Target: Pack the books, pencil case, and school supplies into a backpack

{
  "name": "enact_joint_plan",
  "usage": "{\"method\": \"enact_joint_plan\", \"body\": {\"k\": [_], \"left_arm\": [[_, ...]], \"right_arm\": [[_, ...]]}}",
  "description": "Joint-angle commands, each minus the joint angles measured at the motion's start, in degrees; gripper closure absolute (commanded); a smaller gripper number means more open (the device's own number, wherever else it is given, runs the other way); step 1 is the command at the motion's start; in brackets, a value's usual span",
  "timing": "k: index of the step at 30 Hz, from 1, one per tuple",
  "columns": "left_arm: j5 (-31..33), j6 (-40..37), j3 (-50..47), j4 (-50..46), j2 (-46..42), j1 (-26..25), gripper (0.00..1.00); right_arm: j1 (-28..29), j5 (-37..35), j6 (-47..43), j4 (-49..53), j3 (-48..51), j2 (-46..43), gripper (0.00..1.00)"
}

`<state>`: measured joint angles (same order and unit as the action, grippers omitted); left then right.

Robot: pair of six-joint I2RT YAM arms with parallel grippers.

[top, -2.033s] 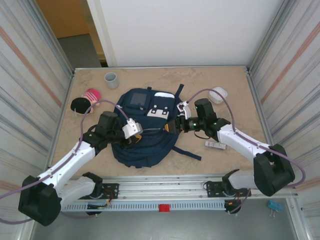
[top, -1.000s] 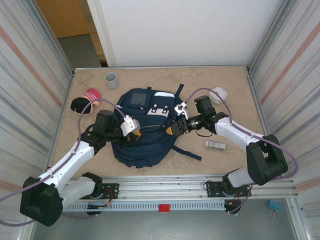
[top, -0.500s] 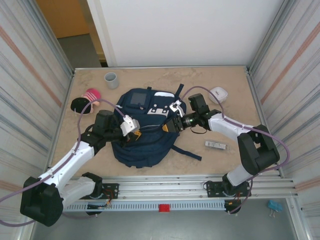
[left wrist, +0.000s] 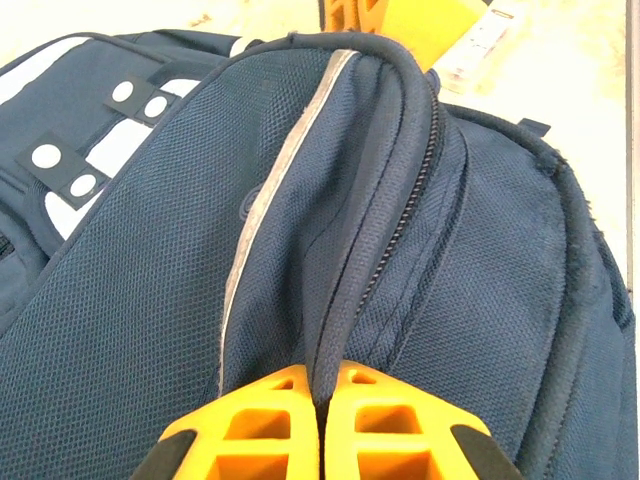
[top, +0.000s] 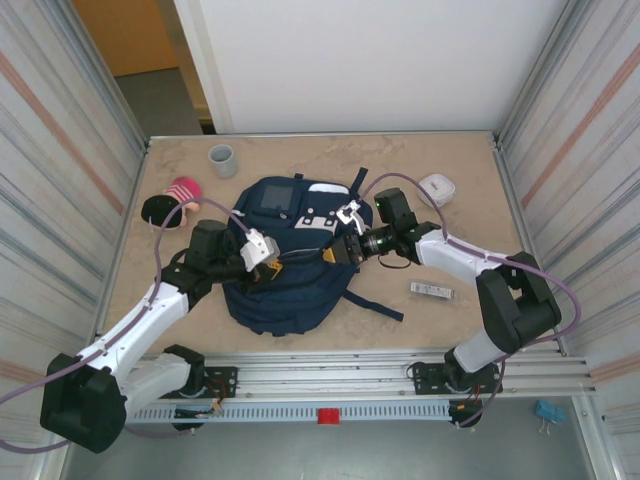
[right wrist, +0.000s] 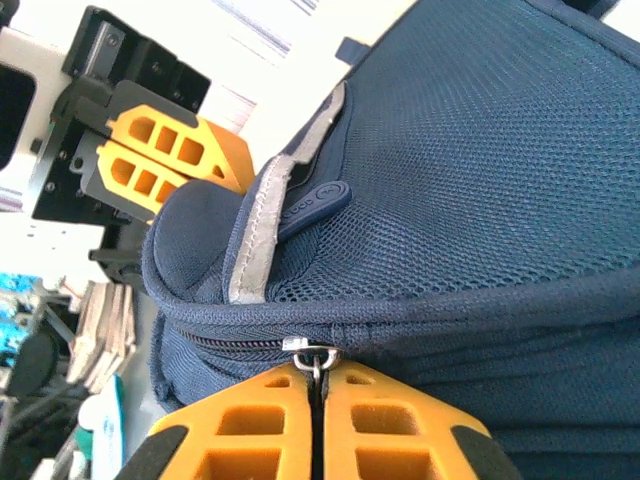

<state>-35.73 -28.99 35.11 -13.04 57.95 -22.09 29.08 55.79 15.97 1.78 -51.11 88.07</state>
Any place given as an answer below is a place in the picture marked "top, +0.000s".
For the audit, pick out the navy blue backpack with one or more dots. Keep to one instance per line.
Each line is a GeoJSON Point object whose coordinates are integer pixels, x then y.
{"type": "Point", "coordinates": [295, 290]}

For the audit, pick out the clear ink cartridge box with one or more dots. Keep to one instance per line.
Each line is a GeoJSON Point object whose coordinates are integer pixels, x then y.
{"type": "Point", "coordinates": [432, 291]}

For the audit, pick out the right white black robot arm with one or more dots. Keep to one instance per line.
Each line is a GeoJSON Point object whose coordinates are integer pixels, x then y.
{"type": "Point", "coordinates": [515, 310]}

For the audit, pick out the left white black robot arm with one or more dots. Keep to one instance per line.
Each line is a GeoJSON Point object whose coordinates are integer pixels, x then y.
{"type": "Point", "coordinates": [80, 405]}

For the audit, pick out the white lidded box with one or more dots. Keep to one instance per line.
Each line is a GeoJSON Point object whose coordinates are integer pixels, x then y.
{"type": "Point", "coordinates": [436, 189]}

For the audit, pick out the grey plastic cup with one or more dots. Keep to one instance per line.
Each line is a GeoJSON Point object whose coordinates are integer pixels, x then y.
{"type": "Point", "coordinates": [223, 161]}

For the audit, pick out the red plastic block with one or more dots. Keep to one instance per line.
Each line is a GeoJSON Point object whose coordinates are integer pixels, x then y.
{"type": "Point", "coordinates": [329, 416]}

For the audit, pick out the blue binder clip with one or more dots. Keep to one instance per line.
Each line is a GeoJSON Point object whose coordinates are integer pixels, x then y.
{"type": "Point", "coordinates": [549, 410]}

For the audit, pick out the aluminium table side rail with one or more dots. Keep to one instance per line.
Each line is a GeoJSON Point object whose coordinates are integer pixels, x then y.
{"type": "Point", "coordinates": [513, 200]}
{"type": "Point", "coordinates": [113, 260]}

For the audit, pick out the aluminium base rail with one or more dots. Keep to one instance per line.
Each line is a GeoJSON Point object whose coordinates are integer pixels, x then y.
{"type": "Point", "coordinates": [325, 370]}

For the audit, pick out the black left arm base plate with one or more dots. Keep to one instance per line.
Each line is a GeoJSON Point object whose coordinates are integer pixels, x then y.
{"type": "Point", "coordinates": [222, 377]}

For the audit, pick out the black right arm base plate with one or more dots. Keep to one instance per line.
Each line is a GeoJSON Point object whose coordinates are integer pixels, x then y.
{"type": "Point", "coordinates": [425, 377]}

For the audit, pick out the white door frame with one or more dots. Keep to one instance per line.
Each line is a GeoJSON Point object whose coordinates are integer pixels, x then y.
{"type": "Point", "coordinates": [210, 65]}

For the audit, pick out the translucent ribbed enclosure panel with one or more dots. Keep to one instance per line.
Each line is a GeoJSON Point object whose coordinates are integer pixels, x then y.
{"type": "Point", "coordinates": [590, 150]}
{"type": "Point", "coordinates": [50, 150]}

